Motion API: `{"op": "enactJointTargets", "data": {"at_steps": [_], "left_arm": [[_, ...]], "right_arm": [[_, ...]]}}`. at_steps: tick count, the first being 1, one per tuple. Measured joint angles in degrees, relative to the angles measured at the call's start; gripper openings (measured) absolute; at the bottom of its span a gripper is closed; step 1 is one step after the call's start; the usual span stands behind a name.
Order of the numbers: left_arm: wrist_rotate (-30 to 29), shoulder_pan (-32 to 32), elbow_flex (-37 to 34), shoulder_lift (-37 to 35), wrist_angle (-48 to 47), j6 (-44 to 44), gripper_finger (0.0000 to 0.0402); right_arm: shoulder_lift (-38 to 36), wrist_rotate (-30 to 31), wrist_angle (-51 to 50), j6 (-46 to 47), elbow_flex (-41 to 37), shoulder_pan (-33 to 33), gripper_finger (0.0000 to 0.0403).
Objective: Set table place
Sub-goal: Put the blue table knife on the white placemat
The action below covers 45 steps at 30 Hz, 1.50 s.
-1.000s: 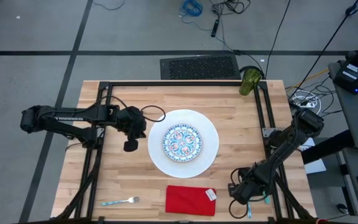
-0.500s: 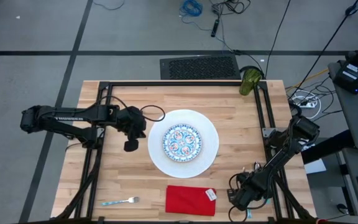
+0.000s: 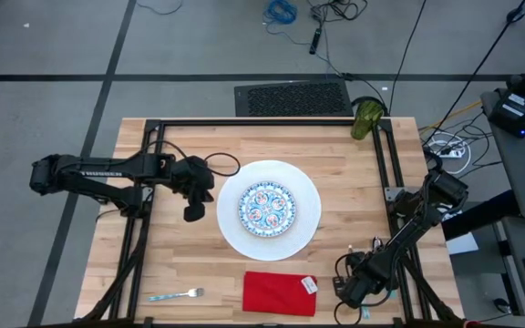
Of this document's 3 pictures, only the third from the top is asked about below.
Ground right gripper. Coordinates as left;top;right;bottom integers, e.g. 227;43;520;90
334;251;398;310

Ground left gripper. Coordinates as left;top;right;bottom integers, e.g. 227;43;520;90
172;154;216;223

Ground large white plate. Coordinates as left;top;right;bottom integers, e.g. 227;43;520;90
216;159;323;262

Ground blue orange patterned plate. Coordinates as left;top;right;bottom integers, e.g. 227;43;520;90
237;180;297;239

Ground red cloth napkin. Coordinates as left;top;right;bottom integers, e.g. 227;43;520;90
242;271;319;318

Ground silver fork teal handle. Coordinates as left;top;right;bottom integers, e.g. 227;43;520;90
148;287;205;302

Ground green glass cup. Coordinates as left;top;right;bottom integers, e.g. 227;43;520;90
350;100;385;141

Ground white paper sheet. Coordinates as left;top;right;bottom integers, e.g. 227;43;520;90
444;231;479;256

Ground black floor vent grate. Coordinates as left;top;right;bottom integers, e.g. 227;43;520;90
233;79;355;118

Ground black computer mouse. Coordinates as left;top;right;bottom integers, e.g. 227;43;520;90
493;297;514;316

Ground white power strip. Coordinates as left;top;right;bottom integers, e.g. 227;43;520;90
427;145;468;159

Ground black power adapter stick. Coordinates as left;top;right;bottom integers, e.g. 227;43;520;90
308;27;324;56

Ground black device blue light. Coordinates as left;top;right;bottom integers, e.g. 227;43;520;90
488;88;525;138

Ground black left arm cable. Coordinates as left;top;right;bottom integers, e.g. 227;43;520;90
203;151;242;178

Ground black aluminium table frame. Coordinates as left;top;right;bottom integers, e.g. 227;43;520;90
79;117;467;328

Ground black cable loop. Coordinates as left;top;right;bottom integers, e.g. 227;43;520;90
351;95;390;118

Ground grey floor cable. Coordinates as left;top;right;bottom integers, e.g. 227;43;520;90
135;0;184;16

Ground blue coiled cable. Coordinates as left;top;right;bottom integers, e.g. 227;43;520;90
262;0;299;36

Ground tangled black floor cables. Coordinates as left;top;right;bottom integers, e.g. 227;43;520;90
420;111;503;179

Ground yellow cable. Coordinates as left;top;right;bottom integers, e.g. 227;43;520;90
419;99;483;133

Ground black cable bundle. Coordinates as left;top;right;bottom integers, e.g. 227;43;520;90
307;0;368;23

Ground thin taut black cable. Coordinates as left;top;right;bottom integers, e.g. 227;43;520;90
387;0;427;116

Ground thick taut black cable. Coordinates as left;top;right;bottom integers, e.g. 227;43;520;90
421;0;525;148

